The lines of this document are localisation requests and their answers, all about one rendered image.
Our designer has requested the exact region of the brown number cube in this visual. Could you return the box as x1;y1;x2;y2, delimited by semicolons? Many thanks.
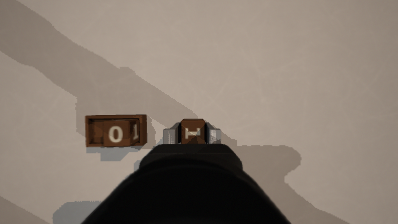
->
103;119;140;147
181;119;205;144

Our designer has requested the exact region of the brown wooden tray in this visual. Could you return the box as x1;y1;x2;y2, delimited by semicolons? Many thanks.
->
85;114;147;147

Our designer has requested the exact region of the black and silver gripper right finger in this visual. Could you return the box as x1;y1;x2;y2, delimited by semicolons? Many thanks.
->
205;122;221;144

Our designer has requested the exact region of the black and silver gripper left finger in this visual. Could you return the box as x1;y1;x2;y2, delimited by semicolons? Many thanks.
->
163;122;181;144

